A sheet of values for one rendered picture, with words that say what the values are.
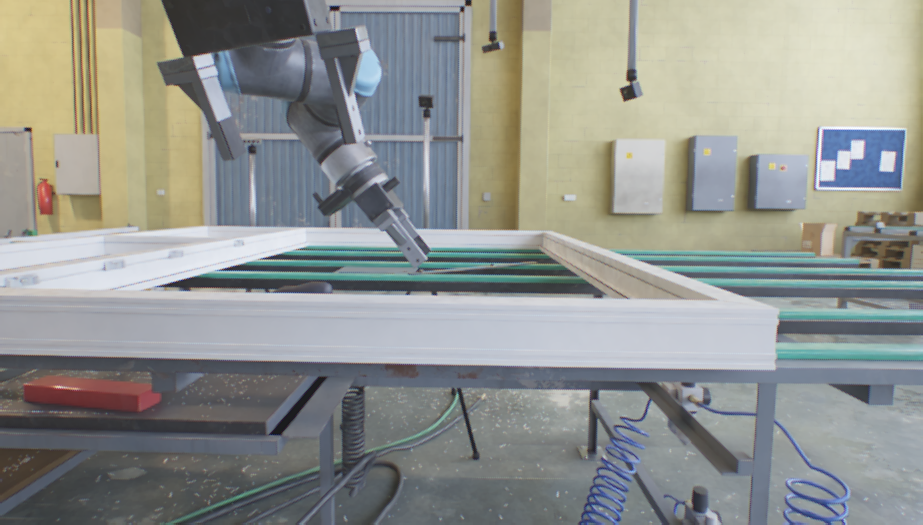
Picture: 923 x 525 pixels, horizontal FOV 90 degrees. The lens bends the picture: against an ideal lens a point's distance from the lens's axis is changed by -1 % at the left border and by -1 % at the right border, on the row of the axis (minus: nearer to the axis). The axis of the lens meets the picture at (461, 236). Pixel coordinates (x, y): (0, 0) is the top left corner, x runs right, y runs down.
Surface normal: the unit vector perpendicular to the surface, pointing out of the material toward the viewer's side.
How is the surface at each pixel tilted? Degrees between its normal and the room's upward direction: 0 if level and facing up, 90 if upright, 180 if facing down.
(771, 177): 90
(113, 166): 90
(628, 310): 90
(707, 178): 90
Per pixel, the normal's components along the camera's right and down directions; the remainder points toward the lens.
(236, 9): -0.10, 0.47
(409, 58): -0.01, 0.07
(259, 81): 0.41, 0.78
